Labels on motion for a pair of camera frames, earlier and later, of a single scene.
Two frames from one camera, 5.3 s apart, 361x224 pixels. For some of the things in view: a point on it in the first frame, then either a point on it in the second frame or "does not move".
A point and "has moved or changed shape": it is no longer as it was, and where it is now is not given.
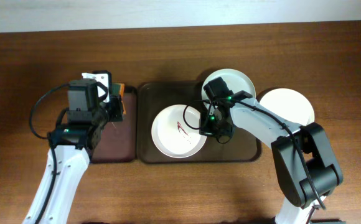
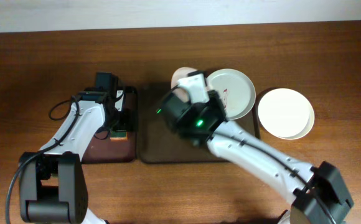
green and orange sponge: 118,89 has moved or changed shape
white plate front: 289,103 does not move
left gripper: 117,106 → 126,124
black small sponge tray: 117,142 does not move
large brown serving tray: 153,97 does not move
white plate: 175,132 → 179,93
